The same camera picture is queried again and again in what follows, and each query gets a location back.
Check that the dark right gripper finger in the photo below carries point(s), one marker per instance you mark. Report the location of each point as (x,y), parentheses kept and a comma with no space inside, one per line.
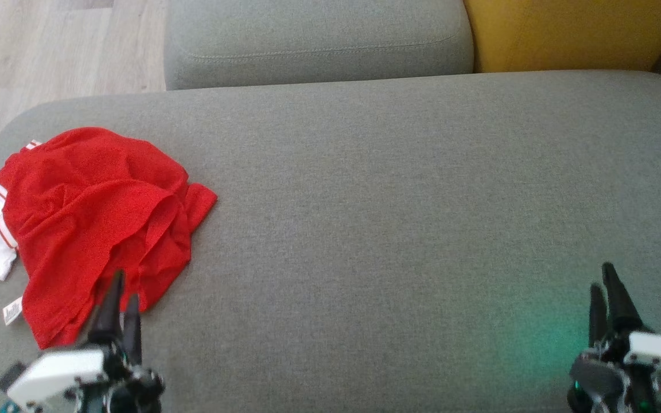
(597,318)
(620,310)

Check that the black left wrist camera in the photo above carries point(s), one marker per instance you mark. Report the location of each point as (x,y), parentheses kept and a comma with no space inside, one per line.
(12,376)

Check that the red basketball jersey white sleeves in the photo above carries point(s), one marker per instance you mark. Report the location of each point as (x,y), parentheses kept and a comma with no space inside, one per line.
(78,206)

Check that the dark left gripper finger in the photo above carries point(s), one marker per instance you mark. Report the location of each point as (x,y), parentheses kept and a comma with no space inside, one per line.
(133,332)
(109,321)

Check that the grey fabric sofa seat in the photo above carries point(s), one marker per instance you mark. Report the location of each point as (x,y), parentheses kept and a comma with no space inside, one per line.
(399,229)

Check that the grey sofa back cushion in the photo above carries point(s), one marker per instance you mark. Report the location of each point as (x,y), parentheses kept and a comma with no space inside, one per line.
(319,40)

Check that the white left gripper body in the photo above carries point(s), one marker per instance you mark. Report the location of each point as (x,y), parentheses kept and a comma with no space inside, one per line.
(58,376)

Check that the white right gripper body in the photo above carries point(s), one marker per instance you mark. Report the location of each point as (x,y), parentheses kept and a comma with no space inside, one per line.
(657,353)

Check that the yellow sofa cushion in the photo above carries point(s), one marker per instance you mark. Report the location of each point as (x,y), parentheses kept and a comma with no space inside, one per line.
(566,31)

